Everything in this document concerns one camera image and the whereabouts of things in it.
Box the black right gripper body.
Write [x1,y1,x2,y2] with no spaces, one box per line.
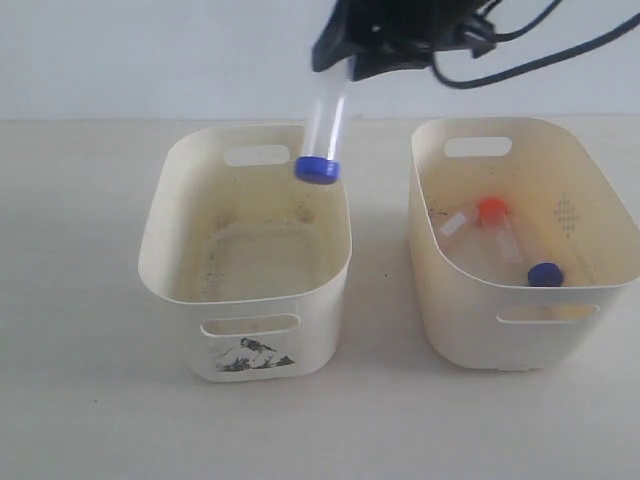
[346,0,493,55]

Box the blue-capped tube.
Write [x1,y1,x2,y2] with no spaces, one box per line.
[294,62,349,185]
[492,224,564,288]

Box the orange-capped clear tube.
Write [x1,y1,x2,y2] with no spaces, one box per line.
[437,196,508,239]

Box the cream plastic bin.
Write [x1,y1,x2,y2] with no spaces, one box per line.
[408,117,639,371]
[138,124,352,382]

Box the black cable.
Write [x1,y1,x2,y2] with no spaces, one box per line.
[429,0,640,91]

